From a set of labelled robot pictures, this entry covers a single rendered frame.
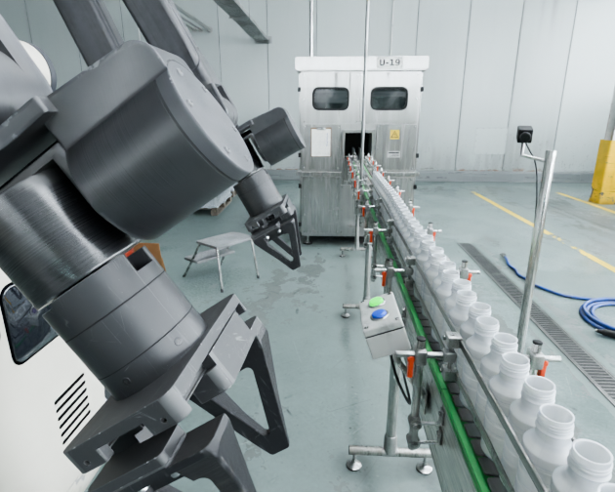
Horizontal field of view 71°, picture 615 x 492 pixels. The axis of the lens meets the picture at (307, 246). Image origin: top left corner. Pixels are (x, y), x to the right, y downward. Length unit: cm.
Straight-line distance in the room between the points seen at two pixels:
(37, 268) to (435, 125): 1059
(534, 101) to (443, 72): 215
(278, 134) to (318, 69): 434
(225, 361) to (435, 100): 1055
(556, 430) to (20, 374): 58
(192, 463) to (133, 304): 7
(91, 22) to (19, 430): 51
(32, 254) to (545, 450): 55
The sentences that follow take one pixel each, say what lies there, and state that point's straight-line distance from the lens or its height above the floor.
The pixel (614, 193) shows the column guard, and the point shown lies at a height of 19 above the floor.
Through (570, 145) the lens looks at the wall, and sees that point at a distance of 1181.
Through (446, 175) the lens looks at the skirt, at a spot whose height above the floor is 15.
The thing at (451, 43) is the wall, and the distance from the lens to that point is 1087.
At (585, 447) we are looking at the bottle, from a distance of 59.
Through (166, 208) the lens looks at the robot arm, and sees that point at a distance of 19.
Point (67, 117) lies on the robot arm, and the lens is 21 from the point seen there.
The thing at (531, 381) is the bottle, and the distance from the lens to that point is 67.
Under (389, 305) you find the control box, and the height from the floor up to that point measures 112.
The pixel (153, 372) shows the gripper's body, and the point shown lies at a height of 138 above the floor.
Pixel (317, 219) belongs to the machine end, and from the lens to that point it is 509.
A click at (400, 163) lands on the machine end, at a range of 503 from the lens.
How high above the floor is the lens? 150
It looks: 17 degrees down
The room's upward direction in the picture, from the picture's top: straight up
